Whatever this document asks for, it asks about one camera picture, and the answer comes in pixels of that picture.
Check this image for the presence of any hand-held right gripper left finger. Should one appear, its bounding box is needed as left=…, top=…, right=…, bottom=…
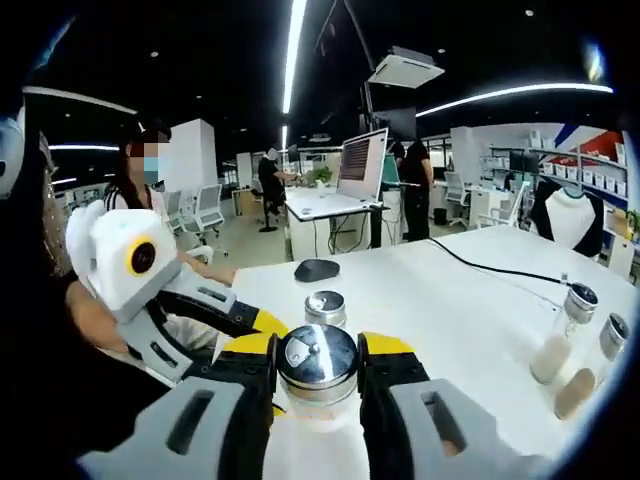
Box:
left=74, top=333, right=280, bottom=480

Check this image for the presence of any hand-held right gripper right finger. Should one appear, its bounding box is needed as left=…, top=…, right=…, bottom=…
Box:
left=357, top=330, right=546, bottom=480

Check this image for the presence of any short seasoning bottle white powder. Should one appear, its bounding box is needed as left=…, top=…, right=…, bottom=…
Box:
left=303, top=290, right=347, bottom=332
left=273, top=323, right=362, bottom=434

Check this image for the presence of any tall seasoning bottle white powder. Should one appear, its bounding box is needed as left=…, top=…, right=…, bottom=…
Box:
left=529, top=282, right=600, bottom=386

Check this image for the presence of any tall seasoning bottle brown powder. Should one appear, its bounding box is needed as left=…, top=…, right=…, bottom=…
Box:
left=553, top=312, right=632, bottom=421

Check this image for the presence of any person's brown patterned garment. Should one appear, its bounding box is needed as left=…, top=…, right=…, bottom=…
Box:
left=38, top=130, right=72, bottom=277

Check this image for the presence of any white office chair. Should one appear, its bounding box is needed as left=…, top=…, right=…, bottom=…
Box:
left=191, top=183, right=226, bottom=241
left=443, top=170, right=472, bottom=231
left=485, top=181, right=532, bottom=232

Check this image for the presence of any black computer mouse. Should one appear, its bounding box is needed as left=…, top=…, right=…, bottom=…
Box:
left=293, top=258, right=342, bottom=283

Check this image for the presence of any person's dark clothing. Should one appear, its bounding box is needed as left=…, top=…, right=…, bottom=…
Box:
left=0, top=272, right=174, bottom=480

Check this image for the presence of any white standing desk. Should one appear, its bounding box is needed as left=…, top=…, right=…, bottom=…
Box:
left=283, top=186, right=392, bottom=262

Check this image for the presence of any white worn device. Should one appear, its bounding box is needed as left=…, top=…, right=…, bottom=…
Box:
left=0, top=105, right=27, bottom=201

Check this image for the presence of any large white-framed monitor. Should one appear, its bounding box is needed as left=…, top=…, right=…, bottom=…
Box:
left=335, top=126, right=391, bottom=205

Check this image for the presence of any straight ceiling light strip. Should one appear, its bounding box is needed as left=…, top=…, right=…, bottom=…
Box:
left=281, top=0, right=308, bottom=115

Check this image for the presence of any shelf with white bins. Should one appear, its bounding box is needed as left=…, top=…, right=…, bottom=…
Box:
left=478, top=128, right=630, bottom=202

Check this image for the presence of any ceiling air conditioner unit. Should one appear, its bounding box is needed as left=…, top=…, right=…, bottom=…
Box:
left=366, top=45, right=447, bottom=91

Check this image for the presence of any curved ceiling light strip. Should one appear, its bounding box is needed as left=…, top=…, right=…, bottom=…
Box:
left=414, top=83, right=615, bottom=120

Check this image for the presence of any black table cable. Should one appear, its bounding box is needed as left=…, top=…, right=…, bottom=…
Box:
left=428, top=237, right=572, bottom=290

